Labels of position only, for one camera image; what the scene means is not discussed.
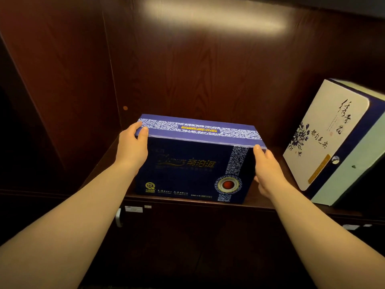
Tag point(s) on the person's left hand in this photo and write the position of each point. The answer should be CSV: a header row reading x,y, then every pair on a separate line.
x,y
130,149

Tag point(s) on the person's right hand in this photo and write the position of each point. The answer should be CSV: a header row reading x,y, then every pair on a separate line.
x,y
268,174

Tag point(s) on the person's right thumb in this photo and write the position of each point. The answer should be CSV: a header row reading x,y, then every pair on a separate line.
x,y
258,154

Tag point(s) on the person's left thumb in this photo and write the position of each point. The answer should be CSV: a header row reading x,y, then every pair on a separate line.
x,y
143,136

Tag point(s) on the dark blue patterned gift box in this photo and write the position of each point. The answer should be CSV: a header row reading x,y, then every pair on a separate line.
x,y
192,162

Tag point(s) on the person's right forearm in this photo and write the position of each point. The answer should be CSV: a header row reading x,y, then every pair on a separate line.
x,y
327,243

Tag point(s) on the person's left forearm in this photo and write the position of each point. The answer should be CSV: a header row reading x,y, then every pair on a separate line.
x,y
57,231

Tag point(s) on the white label sticker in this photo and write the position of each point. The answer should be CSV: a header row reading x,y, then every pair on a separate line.
x,y
351,227
134,209

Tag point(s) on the white floral gift box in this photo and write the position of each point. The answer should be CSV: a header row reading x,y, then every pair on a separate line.
x,y
334,138

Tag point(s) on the dark wooden cabinet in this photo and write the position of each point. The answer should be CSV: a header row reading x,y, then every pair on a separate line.
x,y
192,72

